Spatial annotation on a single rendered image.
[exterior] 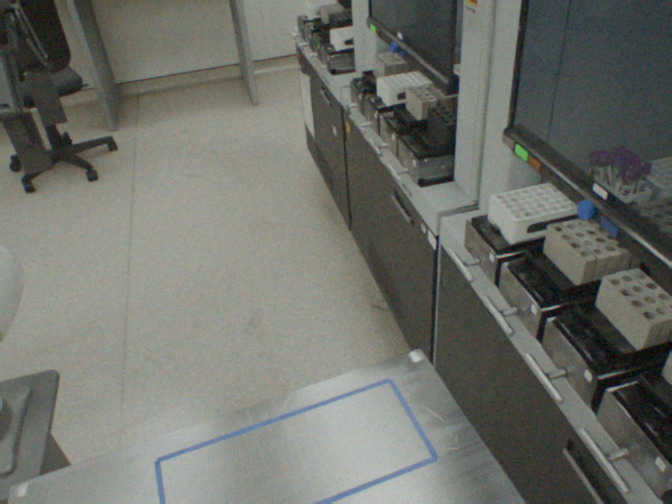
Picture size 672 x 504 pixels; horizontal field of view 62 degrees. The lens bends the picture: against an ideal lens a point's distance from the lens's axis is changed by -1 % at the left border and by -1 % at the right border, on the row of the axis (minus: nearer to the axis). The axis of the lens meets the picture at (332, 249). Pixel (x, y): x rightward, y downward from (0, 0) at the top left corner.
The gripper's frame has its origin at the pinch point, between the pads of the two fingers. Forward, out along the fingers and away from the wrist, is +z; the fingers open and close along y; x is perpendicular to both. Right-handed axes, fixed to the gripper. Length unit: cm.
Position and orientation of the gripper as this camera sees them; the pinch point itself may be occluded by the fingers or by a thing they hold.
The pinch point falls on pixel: (45, 136)
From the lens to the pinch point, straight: 78.1
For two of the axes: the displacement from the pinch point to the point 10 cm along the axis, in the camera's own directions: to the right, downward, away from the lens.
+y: 2.5, 5.7, -7.8
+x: 9.6, -2.1, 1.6
